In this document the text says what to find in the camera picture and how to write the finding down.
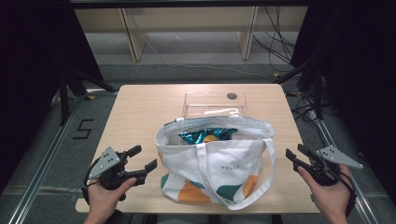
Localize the bundle of black cables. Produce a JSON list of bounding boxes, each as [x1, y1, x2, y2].
[[251, 6, 297, 73]]

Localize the blue chip bag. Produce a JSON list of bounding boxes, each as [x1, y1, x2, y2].
[[177, 127, 239, 146]]

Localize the left hand-held gripper cable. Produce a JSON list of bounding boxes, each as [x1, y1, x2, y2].
[[80, 158, 106, 204]]

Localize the right hand-held gripper cable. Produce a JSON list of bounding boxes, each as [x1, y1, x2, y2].
[[338, 171, 358, 217]]

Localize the clear plastic container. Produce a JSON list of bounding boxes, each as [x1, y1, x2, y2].
[[181, 91, 249, 119]]

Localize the white floor cable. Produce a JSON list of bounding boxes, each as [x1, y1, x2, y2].
[[144, 36, 276, 80]]

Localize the black curtain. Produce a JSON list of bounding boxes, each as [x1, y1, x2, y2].
[[0, 0, 105, 190], [290, 0, 396, 200]]

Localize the black metal stand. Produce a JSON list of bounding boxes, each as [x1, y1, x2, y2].
[[58, 68, 118, 126], [275, 60, 325, 121]]

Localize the tangled floor cables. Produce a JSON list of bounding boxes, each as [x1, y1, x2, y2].
[[285, 89, 319, 123]]

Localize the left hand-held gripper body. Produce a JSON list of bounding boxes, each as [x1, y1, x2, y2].
[[88, 147, 134, 191]]

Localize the person's left hand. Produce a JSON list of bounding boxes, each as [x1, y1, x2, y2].
[[84, 176, 138, 223]]

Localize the metal floor rail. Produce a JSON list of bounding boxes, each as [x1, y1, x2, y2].
[[7, 89, 120, 224], [310, 111, 379, 224]]

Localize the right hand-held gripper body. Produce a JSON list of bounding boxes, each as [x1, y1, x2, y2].
[[307, 145, 364, 187]]

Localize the hand-held gripper cable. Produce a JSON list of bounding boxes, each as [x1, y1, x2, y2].
[[80, 158, 106, 204], [338, 171, 358, 217]]

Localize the white canvas tote bag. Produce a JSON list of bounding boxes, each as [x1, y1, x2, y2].
[[154, 115, 277, 211]]

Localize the person's right hand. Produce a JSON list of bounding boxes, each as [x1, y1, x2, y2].
[[297, 165, 355, 219]]

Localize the beige wooden desk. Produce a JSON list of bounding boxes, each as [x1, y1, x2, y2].
[[74, 6, 309, 63]]

